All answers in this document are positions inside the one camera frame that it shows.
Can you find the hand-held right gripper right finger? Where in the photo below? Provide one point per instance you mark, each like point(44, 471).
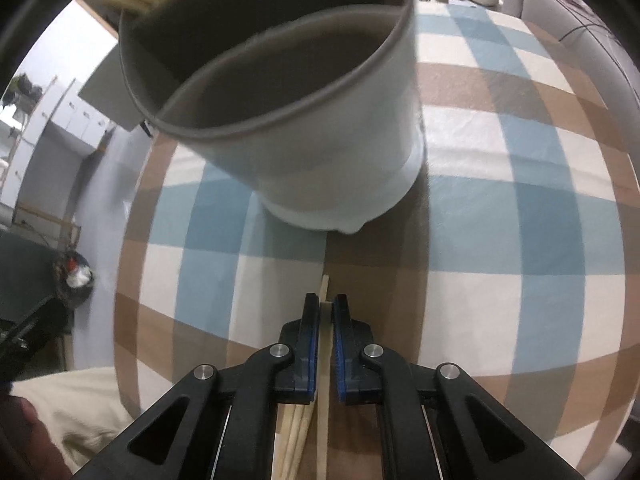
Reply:
point(342, 355)

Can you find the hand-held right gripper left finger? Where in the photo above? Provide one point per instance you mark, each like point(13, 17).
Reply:
point(311, 355)

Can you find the light wooden chopstick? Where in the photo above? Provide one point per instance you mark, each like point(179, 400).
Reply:
point(324, 287)

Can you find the pile of wooden chopsticks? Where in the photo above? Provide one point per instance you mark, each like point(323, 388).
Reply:
point(295, 440)

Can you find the white grey utensil holder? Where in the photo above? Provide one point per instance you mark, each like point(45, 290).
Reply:
point(325, 135)

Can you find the person's left hand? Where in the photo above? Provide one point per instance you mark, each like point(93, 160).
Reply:
point(25, 445)

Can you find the black trash bag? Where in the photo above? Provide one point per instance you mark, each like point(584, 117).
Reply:
point(75, 275)

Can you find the cream cloth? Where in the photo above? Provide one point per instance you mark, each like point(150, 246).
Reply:
point(75, 410)

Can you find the checked tablecloth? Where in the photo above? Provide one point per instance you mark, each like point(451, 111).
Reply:
point(475, 210)

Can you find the white dresser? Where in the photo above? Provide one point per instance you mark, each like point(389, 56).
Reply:
point(80, 115)

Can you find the dark wrapped bouquet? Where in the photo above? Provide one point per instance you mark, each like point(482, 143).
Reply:
point(25, 87)

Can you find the wooden frame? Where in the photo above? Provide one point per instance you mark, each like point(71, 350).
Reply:
point(45, 222)

